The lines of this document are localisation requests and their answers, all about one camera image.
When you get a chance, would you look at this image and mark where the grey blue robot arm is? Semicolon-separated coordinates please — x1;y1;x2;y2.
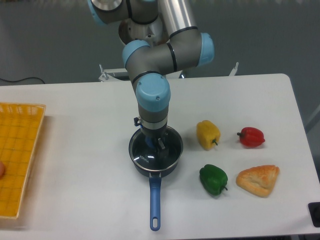
88;0;215;158

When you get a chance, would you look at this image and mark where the black cable on floor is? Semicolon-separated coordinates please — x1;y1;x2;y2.
0;77;46;84

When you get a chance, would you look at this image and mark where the red bell pepper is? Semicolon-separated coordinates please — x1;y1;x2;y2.
237;127;265;148

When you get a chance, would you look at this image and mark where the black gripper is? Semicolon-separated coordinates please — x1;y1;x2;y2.
133;116;169;161

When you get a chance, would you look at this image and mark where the blue saucepan with handle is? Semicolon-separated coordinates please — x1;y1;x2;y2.
128;125;184;232

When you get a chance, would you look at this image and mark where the black device at table edge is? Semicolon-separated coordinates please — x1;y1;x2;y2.
308;202;320;228

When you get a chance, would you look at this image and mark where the yellow bell pepper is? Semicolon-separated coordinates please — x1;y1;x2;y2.
196;120;221;151

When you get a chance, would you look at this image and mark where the green bell pepper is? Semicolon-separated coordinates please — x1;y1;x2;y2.
199;164;229;196

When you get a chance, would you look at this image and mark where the yellow woven basket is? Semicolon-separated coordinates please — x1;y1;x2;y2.
0;102;46;219

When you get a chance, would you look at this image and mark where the triangular pastry bread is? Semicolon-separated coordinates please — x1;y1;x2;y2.
236;165;280;198

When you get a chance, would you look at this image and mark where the glass lid blue knob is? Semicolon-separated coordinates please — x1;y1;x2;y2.
128;126;183;172

